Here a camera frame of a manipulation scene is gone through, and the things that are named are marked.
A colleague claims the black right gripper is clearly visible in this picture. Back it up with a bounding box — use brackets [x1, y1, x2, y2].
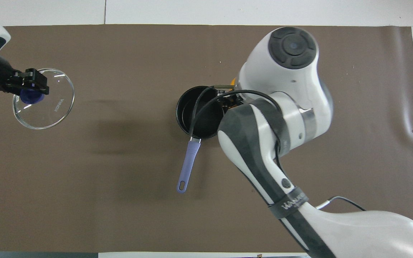
[213, 84, 245, 110]

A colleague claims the glass lid with blue knob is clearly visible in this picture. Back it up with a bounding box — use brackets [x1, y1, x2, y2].
[12, 68, 75, 130]

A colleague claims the brown table mat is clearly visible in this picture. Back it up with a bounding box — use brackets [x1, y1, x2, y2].
[0, 24, 413, 253]

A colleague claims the dark blue pot, lilac handle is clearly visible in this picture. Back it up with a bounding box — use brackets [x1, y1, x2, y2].
[175, 85, 228, 194]

